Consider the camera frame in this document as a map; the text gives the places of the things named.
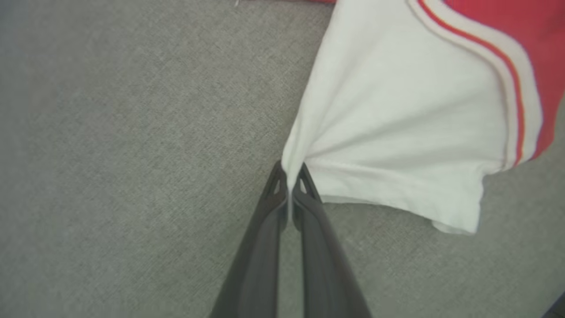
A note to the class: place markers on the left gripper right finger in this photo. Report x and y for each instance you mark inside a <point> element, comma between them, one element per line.
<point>326,282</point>

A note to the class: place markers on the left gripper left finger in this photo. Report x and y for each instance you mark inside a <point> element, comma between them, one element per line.
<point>256,274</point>

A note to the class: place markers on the grey fabric padded surface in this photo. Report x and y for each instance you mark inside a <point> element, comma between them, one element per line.
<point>110,154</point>

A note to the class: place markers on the red and white jersey shirt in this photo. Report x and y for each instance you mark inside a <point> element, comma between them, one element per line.
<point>397,110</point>

